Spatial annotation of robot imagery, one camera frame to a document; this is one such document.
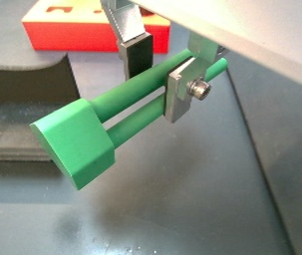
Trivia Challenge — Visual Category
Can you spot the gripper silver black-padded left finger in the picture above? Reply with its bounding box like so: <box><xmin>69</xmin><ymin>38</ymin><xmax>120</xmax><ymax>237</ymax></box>
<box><xmin>101</xmin><ymin>0</ymin><xmax>153</xmax><ymax>80</ymax></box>

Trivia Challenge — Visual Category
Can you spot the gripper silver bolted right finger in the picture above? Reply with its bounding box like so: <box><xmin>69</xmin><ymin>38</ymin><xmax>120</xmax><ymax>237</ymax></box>
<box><xmin>164</xmin><ymin>32</ymin><xmax>228</xmax><ymax>123</ymax></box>

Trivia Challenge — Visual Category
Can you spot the green three prong object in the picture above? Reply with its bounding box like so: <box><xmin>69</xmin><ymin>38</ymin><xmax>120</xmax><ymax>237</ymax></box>
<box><xmin>29</xmin><ymin>48</ymin><xmax>229</xmax><ymax>191</ymax></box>

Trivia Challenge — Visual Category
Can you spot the red peg board block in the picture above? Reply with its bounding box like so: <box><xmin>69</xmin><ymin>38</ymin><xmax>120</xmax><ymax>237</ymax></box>
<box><xmin>22</xmin><ymin>0</ymin><xmax>170</xmax><ymax>54</ymax></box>

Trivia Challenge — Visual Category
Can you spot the black curved fixture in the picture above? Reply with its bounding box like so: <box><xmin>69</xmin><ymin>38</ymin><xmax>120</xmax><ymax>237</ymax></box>
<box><xmin>0</xmin><ymin>0</ymin><xmax>80</xmax><ymax>161</ymax></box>

